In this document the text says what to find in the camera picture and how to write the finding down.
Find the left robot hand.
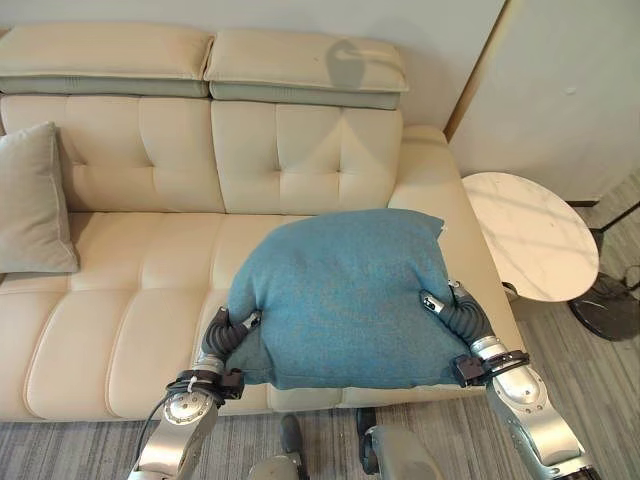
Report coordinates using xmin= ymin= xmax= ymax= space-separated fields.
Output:
xmin=193 ymin=308 xmax=263 ymax=371

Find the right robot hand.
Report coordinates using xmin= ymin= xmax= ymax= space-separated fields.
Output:
xmin=418 ymin=280 xmax=507 ymax=359

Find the teal blue cushion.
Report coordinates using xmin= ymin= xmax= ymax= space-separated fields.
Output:
xmin=225 ymin=208 xmax=476 ymax=391

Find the cream leather sofa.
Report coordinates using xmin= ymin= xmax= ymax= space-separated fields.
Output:
xmin=0 ymin=22 xmax=516 ymax=422

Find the white marble side table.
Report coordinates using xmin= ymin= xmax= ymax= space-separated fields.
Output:
xmin=460 ymin=172 xmax=601 ymax=304

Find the left robot leg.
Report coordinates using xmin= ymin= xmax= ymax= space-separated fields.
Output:
xmin=247 ymin=413 xmax=304 ymax=480

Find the robot leg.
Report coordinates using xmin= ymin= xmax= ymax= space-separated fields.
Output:
xmin=354 ymin=409 xmax=444 ymax=480
xmin=247 ymin=413 xmax=304 ymax=480

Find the black floor lamp base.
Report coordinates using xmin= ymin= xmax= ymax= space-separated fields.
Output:
xmin=569 ymin=272 xmax=640 ymax=342

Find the right robot leg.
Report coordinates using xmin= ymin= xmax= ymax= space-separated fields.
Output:
xmin=354 ymin=409 xmax=444 ymax=480

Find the beige grey cushion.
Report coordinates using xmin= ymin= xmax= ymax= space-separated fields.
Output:
xmin=0 ymin=121 xmax=81 ymax=275

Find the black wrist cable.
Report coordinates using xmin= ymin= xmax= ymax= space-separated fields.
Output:
xmin=130 ymin=380 xmax=194 ymax=469

